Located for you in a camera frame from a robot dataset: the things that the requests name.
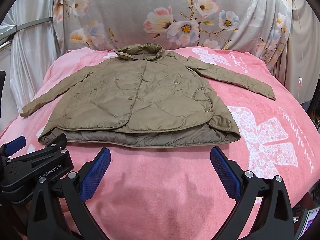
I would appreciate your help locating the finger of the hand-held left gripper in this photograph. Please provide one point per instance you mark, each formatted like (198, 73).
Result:
(53, 142)
(15, 143)

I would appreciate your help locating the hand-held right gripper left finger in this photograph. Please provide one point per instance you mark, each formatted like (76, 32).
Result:
(96, 172)

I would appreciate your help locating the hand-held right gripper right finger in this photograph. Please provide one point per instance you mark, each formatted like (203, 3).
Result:
(225, 172)

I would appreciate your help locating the olive quilted jacket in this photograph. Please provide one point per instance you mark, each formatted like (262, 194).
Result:
(140, 97)

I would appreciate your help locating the pink printed blanket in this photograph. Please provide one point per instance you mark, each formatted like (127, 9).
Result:
(160, 180)

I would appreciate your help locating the white curtain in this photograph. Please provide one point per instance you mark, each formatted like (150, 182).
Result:
(32, 55)

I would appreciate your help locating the small screen device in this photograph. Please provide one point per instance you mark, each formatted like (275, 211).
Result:
(312, 223)

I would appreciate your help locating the grey floral bed sheet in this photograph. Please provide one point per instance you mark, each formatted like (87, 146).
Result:
(175, 12)

